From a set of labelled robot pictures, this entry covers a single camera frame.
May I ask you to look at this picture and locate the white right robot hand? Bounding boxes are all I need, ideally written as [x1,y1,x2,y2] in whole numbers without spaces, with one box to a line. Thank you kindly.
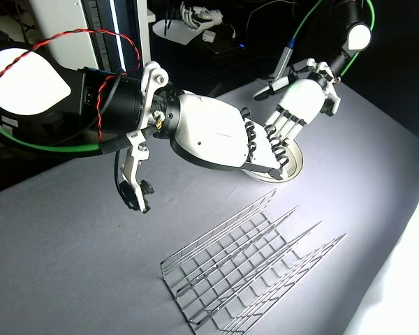
[169,91,291,181]

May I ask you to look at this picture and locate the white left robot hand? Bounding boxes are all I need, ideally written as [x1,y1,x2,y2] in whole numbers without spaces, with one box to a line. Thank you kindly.
[253,76,326,146]

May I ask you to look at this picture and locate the white robot column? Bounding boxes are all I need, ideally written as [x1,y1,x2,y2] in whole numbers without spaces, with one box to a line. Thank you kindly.
[31,0,153,81]

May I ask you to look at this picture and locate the silver wire rack shelf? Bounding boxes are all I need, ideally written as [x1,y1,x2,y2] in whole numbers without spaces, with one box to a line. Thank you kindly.
[159,189,347,334]

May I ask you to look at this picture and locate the green cable with blue plug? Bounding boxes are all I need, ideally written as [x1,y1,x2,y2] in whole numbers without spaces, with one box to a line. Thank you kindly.
[286,0,324,50]

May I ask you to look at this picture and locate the silver usb hub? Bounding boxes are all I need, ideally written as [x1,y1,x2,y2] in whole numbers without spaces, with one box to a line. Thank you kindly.
[272,47,294,80]

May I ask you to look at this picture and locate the white skeletal spare hand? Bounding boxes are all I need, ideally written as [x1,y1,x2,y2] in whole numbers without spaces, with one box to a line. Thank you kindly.
[179,1,224,31]

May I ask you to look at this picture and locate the black device with blue light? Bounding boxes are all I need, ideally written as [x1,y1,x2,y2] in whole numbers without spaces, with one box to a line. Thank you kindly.
[209,33,249,56]

